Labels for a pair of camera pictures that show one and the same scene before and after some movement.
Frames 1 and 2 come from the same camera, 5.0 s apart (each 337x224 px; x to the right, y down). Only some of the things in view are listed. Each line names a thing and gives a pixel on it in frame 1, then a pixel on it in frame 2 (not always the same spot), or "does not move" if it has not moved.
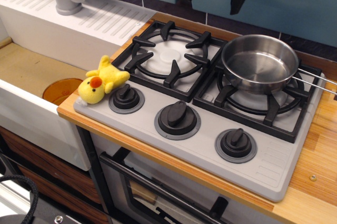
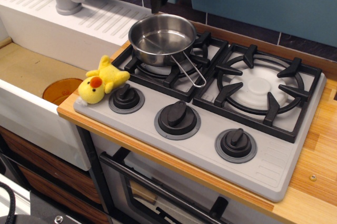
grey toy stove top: (237, 150) does not move
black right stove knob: (235, 146) does not move
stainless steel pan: (263, 64) -> (157, 40)
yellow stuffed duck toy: (92, 88) does not move
